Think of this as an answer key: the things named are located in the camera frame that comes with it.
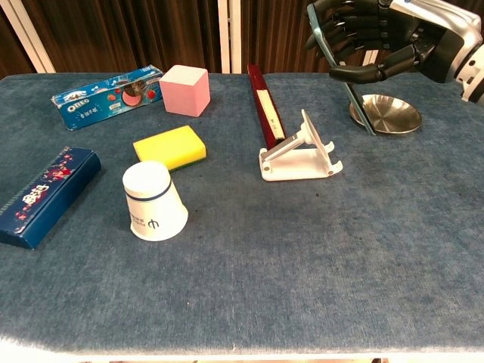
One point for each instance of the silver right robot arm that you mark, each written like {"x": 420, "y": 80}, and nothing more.
{"x": 472, "y": 72}

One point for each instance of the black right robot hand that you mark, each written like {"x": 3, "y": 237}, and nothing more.
{"x": 378, "y": 34}

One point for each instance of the blue table cloth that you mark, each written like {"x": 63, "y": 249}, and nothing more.
{"x": 242, "y": 227}

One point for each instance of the yellow sponge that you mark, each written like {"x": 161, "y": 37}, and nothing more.
{"x": 170, "y": 147}

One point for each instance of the white paper cup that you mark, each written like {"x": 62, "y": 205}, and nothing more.
{"x": 153, "y": 204}

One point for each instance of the dark brown curtain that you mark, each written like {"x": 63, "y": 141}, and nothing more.
{"x": 125, "y": 34}

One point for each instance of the white frame post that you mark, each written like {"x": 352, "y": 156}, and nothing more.
{"x": 229, "y": 36}
{"x": 28, "y": 34}
{"x": 370, "y": 56}

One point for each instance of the white folding phone stand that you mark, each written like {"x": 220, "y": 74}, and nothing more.
{"x": 302, "y": 162}

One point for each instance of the dark blue patterned box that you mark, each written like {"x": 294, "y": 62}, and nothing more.
{"x": 45, "y": 196}

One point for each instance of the black smartphone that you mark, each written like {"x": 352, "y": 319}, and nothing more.
{"x": 349, "y": 81}

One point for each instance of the pink cube block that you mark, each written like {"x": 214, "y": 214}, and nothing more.
{"x": 183, "y": 92}

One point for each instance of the dark red long box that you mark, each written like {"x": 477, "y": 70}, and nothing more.
{"x": 264, "y": 109}

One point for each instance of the round metal dish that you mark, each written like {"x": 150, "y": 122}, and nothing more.
{"x": 393, "y": 115}

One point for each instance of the blue Oreo cookie box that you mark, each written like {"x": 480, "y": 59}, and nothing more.
{"x": 102, "y": 100}

